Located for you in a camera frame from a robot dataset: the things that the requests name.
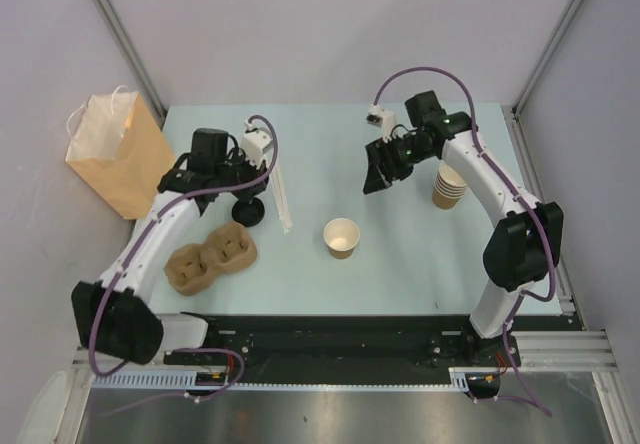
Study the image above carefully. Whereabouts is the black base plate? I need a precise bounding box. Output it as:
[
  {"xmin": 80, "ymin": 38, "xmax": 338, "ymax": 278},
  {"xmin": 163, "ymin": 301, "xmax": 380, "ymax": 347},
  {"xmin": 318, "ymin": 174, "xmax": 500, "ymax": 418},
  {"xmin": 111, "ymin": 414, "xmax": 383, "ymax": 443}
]
[{"xmin": 163, "ymin": 315, "xmax": 522, "ymax": 370}]

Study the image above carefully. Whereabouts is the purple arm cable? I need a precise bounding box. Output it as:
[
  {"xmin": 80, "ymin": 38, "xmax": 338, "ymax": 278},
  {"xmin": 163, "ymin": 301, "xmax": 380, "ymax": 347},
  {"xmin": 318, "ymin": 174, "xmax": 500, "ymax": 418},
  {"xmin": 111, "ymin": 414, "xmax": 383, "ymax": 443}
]
[
  {"xmin": 373, "ymin": 65, "xmax": 559, "ymax": 418},
  {"xmin": 88, "ymin": 113, "xmax": 280, "ymax": 415}
]

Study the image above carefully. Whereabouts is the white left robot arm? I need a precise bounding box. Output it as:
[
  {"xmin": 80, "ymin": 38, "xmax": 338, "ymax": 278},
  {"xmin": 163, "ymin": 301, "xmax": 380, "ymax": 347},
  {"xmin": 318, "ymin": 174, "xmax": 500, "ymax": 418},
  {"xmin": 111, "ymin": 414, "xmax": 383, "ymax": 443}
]
[{"xmin": 71, "ymin": 120, "xmax": 279, "ymax": 369}]

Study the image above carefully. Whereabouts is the brown pulp cup carrier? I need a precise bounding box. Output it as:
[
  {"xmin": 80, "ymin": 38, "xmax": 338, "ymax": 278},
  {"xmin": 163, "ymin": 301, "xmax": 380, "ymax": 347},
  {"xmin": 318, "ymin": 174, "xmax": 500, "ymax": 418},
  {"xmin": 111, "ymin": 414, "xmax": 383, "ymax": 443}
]
[{"xmin": 164, "ymin": 221, "xmax": 258, "ymax": 296}]

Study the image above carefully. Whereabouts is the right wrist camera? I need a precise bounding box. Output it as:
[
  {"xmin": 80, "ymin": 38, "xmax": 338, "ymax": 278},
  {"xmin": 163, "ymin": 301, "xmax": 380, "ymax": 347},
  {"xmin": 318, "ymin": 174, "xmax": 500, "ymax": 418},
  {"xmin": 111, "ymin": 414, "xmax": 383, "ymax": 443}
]
[{"xmin": 366, "ymin": 105, "xmax": 398, "ymax": 142}]

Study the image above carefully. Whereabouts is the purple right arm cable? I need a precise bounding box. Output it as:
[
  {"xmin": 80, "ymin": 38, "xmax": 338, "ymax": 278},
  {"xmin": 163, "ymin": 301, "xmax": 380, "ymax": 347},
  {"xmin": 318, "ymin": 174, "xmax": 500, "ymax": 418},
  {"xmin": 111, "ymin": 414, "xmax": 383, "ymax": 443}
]
[{"xmin": 373, "ymin": 65, "xmax": 559, "ymax": 418}]

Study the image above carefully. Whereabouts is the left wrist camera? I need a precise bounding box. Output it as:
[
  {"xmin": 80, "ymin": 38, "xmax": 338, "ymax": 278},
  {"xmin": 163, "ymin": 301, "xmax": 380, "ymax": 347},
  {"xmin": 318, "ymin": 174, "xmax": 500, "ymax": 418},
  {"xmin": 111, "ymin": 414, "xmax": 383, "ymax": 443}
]
[{"xmin": 240, "ymin": 120, "xmax": 273, "ymax": 169}]

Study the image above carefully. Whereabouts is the white slotted cable duct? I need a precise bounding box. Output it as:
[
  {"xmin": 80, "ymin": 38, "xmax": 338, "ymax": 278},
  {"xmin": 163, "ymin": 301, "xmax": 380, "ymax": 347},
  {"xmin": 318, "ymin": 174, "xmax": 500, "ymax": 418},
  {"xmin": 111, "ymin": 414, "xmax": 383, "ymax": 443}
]
[{"xmin": 93, "ymin": 370, "xmax": 198, "ymax": 389}]

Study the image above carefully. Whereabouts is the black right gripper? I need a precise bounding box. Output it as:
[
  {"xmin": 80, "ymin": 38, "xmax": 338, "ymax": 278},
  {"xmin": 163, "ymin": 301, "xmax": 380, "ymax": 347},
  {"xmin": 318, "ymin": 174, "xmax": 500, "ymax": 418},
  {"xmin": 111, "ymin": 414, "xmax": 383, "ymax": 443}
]
[{"xmin": 364, "ymin": 133, "xmax": 435, "ymax": 194}]

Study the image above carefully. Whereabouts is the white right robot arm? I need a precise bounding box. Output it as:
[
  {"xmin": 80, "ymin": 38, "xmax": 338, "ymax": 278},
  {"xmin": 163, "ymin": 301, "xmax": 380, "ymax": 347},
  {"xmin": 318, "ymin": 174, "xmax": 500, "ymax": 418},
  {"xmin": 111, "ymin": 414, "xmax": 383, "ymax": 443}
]
[{"xmin": 363, "ymin": 91, "xmax": 564, "ymax": 365}]

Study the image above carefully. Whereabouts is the single brown paper cup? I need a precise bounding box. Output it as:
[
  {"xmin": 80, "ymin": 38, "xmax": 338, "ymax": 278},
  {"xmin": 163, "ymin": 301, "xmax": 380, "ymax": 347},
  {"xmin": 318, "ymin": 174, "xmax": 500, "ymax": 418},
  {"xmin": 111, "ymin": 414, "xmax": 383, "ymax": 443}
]
[{"xmin": 323, "ymin": 218, "xmax": 361, "ymax": 259}]

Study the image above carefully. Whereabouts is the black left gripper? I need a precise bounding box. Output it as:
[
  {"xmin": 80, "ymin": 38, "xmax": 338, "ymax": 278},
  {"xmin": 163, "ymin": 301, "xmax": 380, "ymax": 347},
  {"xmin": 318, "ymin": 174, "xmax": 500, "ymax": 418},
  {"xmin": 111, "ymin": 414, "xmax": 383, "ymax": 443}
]
[{"xmin": 214, "ymin": 147, "xmax": 266, "ymax": 204}]

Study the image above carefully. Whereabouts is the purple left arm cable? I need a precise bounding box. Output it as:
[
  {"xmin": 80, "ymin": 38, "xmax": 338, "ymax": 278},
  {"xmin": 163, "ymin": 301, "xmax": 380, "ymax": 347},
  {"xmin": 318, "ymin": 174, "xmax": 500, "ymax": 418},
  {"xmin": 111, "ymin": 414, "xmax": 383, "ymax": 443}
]
[{"xmin": 88, "ymin": 113, "xmax": 280, "ymax": 415}]

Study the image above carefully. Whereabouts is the aluminium frame rail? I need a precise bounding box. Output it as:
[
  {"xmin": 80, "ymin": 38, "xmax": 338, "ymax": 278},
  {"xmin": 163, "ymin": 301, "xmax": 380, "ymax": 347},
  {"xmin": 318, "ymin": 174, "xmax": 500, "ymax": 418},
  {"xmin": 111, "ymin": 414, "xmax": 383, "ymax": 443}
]
[{"xmin": 96, "ymin": 331, "xmax": 617, "ymax": 374}]

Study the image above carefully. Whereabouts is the paper wrapped straw two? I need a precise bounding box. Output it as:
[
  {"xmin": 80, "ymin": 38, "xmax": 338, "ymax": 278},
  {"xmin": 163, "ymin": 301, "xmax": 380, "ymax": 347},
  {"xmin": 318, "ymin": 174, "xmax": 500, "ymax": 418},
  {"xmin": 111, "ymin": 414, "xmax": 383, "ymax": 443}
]
[{"xmin": 273, "ymin": 163, "xmax": 294, "ymax": 233}]

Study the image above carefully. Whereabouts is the black plastic cup lid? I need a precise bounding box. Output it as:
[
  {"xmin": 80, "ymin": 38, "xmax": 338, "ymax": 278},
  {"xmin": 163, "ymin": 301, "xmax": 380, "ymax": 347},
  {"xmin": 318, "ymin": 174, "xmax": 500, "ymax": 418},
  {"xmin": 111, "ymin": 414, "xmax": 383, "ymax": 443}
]
[{"xmin": 231, "ymin": 198, "xmax": 265, "ymax": 228}]

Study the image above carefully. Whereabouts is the brown paper bag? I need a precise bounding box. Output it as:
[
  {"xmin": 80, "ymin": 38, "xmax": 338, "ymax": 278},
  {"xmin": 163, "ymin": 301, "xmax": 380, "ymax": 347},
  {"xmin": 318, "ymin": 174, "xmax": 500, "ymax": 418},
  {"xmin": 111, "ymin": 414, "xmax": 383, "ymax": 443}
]
[{"xmin": 65, "ymin": 85, "xmax": 175, "ymax": 220}]

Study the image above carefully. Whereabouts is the stack of brown paper cups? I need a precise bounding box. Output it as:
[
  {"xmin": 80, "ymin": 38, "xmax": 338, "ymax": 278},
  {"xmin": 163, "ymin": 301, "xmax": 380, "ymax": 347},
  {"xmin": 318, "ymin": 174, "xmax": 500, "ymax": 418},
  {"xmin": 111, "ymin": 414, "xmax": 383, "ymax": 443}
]
[{"xmin": 432, "ymin": 162, "xmax": 468, "ymax": 210}]

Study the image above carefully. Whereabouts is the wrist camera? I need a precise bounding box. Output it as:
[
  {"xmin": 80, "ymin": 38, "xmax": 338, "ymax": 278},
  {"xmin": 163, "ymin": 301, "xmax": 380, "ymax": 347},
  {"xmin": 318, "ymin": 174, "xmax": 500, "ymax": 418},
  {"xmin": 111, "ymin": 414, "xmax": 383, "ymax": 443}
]
[
  {"xmin": 366, "ymin": 105, "xmax": 398, "ymax": 142},
  {"xmin": 240, "ymin": 120, "xmax": 273, "ymax": 169}
]

